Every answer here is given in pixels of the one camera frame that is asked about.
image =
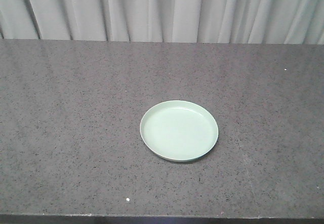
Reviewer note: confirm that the white pleated curtain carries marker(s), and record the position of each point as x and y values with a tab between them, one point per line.
214	21

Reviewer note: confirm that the light green round plate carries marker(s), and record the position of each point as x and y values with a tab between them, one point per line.
179	131

